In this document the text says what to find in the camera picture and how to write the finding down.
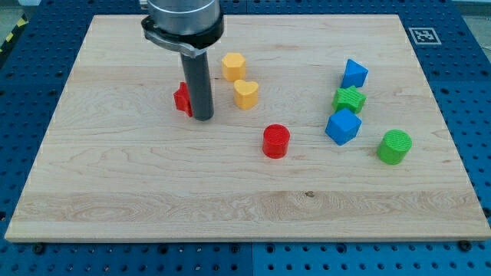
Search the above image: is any yellow heart block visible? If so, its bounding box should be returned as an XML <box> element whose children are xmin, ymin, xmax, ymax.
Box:
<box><xmin>233</xmin><ymin>80</ymin><xmax>259</xmax><ymax>110</ymax></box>

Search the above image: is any green cylinder block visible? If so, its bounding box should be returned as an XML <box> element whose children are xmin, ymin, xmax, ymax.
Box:
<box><xmin>377</xmin><ymin>129</ymin><xmax>412</xmax><ymax>165</ymax></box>

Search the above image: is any blue cube block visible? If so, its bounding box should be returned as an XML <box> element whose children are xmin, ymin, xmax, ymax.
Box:
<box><xmin>325</xmin><ymin>108</ymin><xmax>362</xmax><ymax>146</ymax></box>

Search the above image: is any red cylinder block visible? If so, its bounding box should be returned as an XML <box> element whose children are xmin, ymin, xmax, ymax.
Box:
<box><xmin>262</xmin><ymin>124</ymin><xmax>290</xmax><ymax>159</ymax></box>

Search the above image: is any green star block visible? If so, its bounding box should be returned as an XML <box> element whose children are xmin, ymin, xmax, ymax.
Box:
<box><xmin>332</xmin><ymin>86</ymin><xmax>367</xmax><ymax>114</ymax></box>

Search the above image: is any red star block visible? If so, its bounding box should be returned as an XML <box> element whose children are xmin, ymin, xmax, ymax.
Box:
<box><xmin>173</xmin><ymin>82</ymin><xmax>193</xmax><ymax>117</ymax></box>

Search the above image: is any yellow hexagon block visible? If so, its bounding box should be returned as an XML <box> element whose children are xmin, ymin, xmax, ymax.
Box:
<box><xmin>222</xmin><ymin>52</ymin><xmax>246</xmax><ymax>82</ymax></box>

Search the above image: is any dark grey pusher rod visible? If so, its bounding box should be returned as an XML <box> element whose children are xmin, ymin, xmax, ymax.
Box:
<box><xmin>180</xmin><ymin>52</ymin><xmax>214</xmax><ymax>121</ymax></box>

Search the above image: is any wooden board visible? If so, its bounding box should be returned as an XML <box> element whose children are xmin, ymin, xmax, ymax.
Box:
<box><xmin>5</xmin><ymin>15</ymin><xmax>490</xmax><ymax>243</ymax></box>

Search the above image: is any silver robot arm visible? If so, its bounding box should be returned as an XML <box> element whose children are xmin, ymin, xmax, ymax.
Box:
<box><xmin>141</xmin><ymin>0</ymin><xmax>224</xmax><ymax>121</ymax></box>

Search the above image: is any blue triangle block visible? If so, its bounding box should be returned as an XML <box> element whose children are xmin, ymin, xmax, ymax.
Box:
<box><xmin>341</xmin><ymin>59</ymin><xmax>368</xmax><ymax>88</ymax></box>

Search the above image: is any white fiducial marker tag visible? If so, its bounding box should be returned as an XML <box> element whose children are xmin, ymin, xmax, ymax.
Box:
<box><xmin>409</xmin><ymin>27</ymin><xmax>441</xmax><ymax>45</ymax></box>

